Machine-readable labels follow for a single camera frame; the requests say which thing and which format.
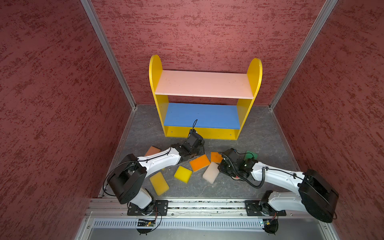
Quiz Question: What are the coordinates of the cream white sponge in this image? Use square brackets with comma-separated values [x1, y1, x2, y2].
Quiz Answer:
[203, 162, 220, 184]

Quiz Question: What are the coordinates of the large yellow sponge front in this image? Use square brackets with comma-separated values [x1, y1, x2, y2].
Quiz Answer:
[150, 172, 170, 196]

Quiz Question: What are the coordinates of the right circuit board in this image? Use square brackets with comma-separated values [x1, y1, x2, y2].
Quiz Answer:
[263, 220, 279, 229]

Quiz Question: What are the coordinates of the aluminium front rail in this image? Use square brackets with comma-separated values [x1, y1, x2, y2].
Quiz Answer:
[86, 198, 312, 218]

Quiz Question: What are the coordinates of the circuit board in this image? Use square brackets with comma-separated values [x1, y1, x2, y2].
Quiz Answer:
[137, 219, 157, 228]
[263, 220, 279, 229]

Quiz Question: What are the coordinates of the orange sponge right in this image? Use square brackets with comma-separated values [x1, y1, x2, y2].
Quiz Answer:
[211, 152, 223, 164]

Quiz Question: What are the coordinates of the green sponge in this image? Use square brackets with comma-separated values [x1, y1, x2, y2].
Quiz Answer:
[244, 151, 258, 160]

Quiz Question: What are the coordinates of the orange sponge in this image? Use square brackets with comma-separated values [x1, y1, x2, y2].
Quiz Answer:
[190, 155, 211, 172]
[211, 152, 223, 164]

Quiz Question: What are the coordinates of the orange sponge left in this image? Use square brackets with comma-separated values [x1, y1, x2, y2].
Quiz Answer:
[190, 155, 211, 172]

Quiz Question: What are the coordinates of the salmon pink sponge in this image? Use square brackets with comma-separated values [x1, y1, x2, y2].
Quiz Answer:
[145, 146, 161, 157]

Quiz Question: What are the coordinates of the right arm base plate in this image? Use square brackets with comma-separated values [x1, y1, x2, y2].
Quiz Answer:
[245, 200, 287, 217]

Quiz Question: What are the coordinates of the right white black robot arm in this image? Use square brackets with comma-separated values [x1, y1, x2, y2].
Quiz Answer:
[218, 148, 339, 223]

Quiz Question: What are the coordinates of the yellow shelf unit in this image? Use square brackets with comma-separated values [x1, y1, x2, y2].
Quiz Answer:
[149, 55, 263, 141]

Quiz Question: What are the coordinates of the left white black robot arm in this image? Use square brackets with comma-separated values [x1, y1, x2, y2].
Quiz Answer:
[105, 129, 205, 214]

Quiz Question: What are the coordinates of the small yellow square sponge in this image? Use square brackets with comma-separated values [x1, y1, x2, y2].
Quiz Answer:
[174, 166, 193, 184]

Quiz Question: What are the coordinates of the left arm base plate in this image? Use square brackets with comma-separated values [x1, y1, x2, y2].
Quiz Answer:
[127, 200, 169, 217]

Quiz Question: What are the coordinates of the left circuit board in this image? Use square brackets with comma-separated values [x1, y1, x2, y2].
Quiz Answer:
[137, 219, 157, 228]

